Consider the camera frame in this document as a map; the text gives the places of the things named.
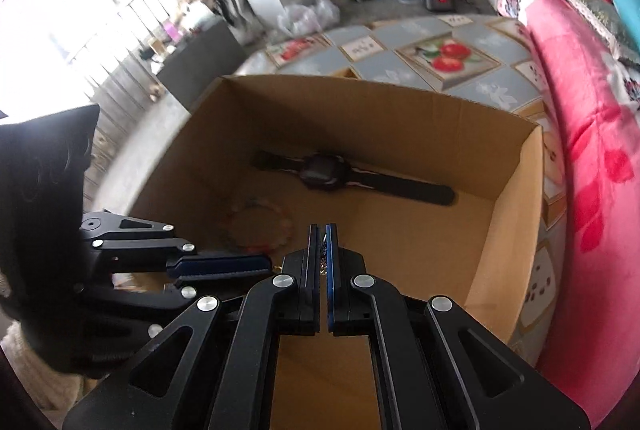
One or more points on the pink floral blanket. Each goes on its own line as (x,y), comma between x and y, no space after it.
(590,159)

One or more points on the blue patterned quilt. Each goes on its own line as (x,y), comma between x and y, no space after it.
(627,2)

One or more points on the beige slippers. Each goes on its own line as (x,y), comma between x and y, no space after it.
(156,92)

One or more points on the lace trimmed cloth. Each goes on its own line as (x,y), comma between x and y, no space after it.
(590,9)

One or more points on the dark grey cabinet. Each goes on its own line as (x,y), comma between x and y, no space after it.
(200,64)

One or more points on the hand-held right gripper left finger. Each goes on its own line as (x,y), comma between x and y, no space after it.
(312,270)

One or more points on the white plastic bag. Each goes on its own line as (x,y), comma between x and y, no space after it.
(305,17)

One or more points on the metal window railing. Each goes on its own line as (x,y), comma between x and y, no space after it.
(115,39)

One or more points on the brown cardboard box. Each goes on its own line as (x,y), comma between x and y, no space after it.
(400,270)

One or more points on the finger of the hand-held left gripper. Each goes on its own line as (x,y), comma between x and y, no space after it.
(220,264)
(150,289)

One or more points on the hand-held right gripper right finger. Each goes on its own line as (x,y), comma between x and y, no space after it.
(330,290)

